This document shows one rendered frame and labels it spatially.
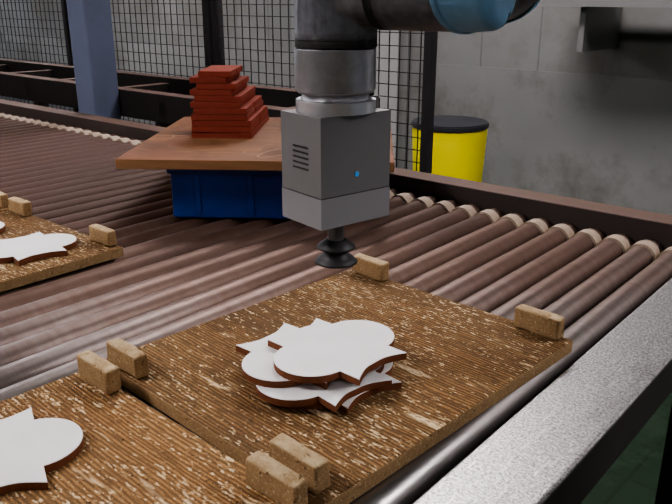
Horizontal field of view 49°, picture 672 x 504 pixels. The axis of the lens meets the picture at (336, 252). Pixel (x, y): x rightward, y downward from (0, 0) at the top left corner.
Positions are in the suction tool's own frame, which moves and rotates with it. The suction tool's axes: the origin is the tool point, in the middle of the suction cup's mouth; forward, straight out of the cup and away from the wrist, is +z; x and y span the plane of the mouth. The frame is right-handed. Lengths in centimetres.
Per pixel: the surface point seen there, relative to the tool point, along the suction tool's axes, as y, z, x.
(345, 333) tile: -2.6, 9.4, -1.7
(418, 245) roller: -41, 15, -29
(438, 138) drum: -235, 44, -211
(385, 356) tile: -2.4, 9.4, 5.0
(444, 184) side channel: -67, 12, -48
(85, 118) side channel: -40, 11, -180
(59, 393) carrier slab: 24.4, 12.7, -14.1
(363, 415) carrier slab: 3.0, 12.7, 8.0
